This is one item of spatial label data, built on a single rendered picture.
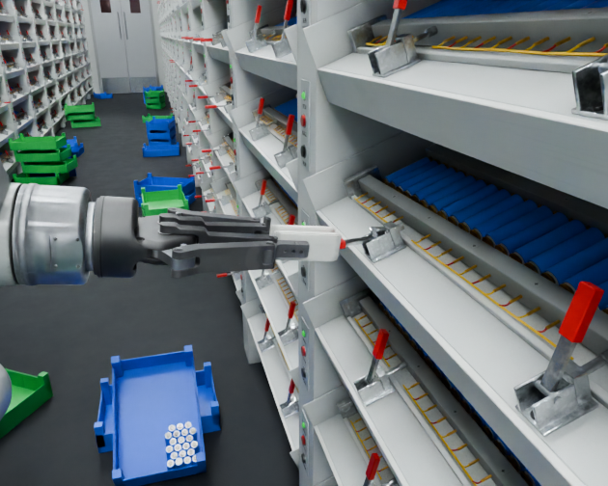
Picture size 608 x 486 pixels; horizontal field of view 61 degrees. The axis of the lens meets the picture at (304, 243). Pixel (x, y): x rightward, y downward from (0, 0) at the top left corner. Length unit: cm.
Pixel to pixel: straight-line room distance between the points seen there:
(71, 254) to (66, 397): 122
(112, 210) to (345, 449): 54
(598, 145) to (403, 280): 28
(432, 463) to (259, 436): 89
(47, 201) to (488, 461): 46
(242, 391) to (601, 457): 129
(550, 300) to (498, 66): 18
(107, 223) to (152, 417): 98
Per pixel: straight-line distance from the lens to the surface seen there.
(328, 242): 53
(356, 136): 72
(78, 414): 161
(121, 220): 48
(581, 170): 31
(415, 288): 50
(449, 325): 45
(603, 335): 39
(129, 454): 139
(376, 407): 65
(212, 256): 47
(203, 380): 159
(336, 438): 89
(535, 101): 34
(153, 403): 143
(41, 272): 49
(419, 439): 61
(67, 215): 48
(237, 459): 138
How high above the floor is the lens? 96
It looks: 22 degrees down
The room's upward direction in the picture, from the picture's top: straight up
